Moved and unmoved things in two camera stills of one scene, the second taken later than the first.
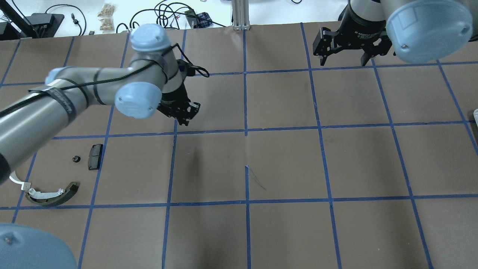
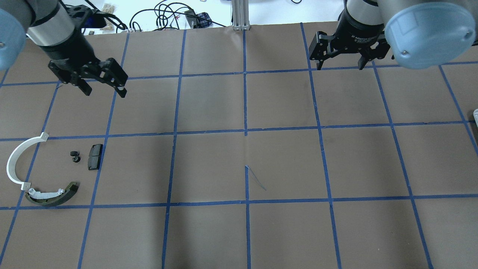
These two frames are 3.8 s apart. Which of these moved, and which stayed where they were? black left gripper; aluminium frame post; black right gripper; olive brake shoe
Moved: black left gripper
Stayed: aluminium frame post; olive brake shoe; black right gripper
